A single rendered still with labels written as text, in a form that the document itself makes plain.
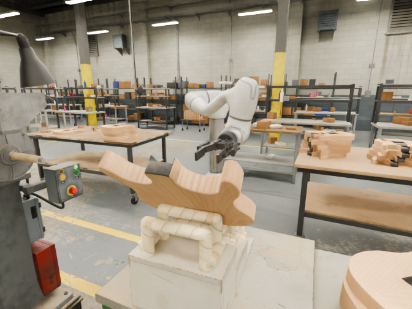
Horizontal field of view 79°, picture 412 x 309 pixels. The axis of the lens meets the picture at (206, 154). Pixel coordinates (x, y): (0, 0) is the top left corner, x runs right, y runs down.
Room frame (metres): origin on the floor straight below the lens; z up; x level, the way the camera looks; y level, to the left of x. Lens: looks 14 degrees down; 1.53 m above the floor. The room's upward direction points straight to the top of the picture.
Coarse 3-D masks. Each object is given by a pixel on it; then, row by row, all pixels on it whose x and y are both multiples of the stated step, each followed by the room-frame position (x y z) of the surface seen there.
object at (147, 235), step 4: (140, 224) 0.59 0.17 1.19; (144, 228) 0.58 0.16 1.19; (144, 232) 0.58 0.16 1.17; (148, 232) 0.58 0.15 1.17; (152, 232) 0.59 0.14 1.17; (144, 236) 0.58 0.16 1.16; (148, 236) 0.58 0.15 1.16; (152, 236) 0.59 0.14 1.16; (144, 240) 0.58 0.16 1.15; (148, 240) 0.58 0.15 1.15; (152, 240) 0.59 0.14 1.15; (144, 244) 0.58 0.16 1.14; (148, 244) 0.58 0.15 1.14; (152, 244) 0.59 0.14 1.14; (144, 248) 0.58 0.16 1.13; (148, 248) 0.58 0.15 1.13; (152, 248) 0.59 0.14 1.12; (144, 252) 0.58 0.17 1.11; (148, 252) 0.58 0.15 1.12; (152, 252) 0.59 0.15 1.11; (148, 256) 0.58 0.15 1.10
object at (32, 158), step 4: (16, 152) 1.10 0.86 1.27; (12, 156) 1.08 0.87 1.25; (16, 156) 1.07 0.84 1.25; (20, 156) 1.05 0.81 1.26; (24, 156) 1.05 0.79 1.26; (28, 156) 1.04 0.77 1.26; (32, 156) 1.03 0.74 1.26; (36, 156) 1.02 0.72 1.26; (40, 156) 1.03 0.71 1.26; (24, 160) 1.05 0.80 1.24; (28, 160) 1.03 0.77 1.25; (32, 160) 1.02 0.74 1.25; (36, 160) 1.01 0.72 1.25
